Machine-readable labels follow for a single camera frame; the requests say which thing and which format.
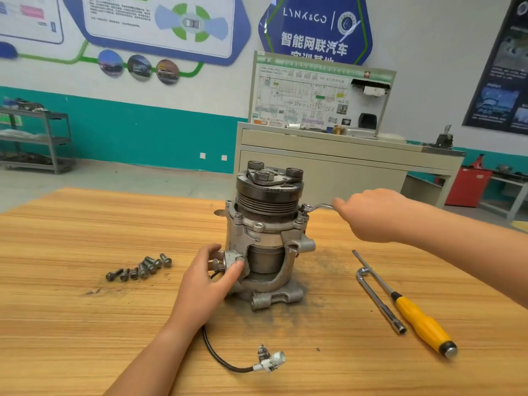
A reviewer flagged person's left hand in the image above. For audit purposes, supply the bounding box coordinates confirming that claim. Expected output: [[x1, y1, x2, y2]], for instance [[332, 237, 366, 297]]
[[167, 243, 247, 337]]

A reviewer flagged person's right hand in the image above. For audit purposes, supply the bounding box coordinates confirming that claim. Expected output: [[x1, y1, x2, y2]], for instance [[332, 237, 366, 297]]
[[332, 188, 424, 244]]

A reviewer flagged silver combination wrench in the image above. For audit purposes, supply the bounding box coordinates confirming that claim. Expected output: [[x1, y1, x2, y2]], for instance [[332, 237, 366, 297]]
[[301, 202, 338, 216]]

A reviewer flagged grey metal compressor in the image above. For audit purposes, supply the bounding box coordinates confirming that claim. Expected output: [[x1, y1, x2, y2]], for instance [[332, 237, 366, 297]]
[[201, 159, 317, 375]]

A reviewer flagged person's left forearm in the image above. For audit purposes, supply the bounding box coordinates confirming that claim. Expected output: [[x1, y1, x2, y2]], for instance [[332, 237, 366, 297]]
[[106, 321, 203, 396]]

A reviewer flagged person's right forearm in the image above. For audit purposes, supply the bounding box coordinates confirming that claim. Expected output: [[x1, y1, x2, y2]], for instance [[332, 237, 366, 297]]
[[408, 202, 528, 309]]

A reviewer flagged beige workbench cabinet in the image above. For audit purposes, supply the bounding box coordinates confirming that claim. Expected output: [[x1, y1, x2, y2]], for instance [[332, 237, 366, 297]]
[[234, 122, 466, 210]]

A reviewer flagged silver L-shaped socket wrench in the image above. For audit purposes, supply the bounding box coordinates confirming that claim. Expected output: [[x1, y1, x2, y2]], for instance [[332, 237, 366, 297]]
[[356, 266, 408, 336]]

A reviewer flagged red cabinet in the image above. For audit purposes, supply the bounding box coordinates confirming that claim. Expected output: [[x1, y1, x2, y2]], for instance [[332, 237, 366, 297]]
[[445, 163, 494, 208]]

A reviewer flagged small black device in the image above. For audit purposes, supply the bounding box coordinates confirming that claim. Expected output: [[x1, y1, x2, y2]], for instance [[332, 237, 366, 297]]
[[434, 124, 455, 149]]

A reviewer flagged white wiring display board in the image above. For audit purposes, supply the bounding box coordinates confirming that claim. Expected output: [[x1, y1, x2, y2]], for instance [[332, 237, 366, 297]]
[[248, 51, 398, 135]]

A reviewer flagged grey metal shelf cart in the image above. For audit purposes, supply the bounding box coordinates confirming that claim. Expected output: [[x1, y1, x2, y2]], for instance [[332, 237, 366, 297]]
[[0, 98, 74, 175]]

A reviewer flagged blue rounded infographic panel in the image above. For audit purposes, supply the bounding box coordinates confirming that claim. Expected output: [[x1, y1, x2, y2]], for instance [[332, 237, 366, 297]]
[[62, 0, 252, 67]]

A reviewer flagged yellow handled screwdriver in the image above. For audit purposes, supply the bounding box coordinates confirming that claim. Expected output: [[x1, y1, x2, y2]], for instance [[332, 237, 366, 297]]
[[352, 249, 459, 360]]

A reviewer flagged dark wall poster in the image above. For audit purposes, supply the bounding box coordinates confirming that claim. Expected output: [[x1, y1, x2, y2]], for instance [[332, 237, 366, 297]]
[[463, 0, 528, 134]]

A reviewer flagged blue hexagon wall sign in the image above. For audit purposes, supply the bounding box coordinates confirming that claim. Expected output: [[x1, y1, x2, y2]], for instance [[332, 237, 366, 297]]
[[257, 0, 374, 66]]

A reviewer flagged round photo wall decal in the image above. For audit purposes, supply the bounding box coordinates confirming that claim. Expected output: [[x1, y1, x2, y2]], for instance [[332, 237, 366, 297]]
[[155, 58, 181, 85], [97, 49, 125, 78], [127, 53, 153, 81]]

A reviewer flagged white infographic wall panel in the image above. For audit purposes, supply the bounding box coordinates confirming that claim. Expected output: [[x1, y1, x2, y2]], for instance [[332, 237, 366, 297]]
[[0, 0, 65, 45]]

